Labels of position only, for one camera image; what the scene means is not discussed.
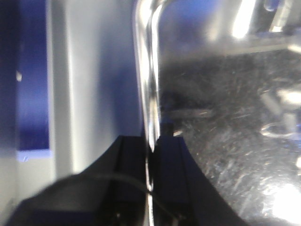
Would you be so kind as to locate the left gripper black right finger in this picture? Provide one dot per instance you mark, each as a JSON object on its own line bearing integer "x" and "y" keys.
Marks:
{"x": 183, "y": 187}

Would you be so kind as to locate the silver metal tray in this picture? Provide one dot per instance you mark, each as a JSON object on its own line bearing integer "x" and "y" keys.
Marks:
{"x": 225, "y": 75}

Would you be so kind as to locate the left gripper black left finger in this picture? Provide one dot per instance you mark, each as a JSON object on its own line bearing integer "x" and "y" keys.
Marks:
{"x": 109, "y": 192}

